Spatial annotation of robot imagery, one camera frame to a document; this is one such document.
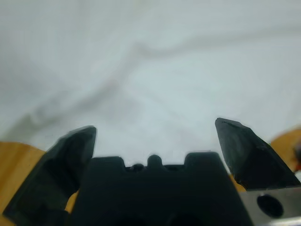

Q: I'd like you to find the white Unitree t-shirt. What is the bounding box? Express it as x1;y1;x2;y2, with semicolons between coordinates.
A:
0;0;301;165

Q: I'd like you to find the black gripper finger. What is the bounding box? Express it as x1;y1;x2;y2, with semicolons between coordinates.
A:
215;117;301;192
2;126;97;226

